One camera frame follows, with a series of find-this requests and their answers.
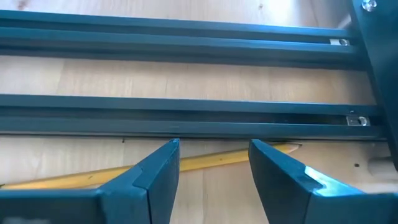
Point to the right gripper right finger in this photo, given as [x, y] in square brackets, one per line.
[286, 193]

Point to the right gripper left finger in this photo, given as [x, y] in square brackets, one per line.
[149, 193]

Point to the yellow pencil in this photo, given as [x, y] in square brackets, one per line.
[211, 160]

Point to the black aluminium table frame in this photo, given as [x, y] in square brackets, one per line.
[186, 40]

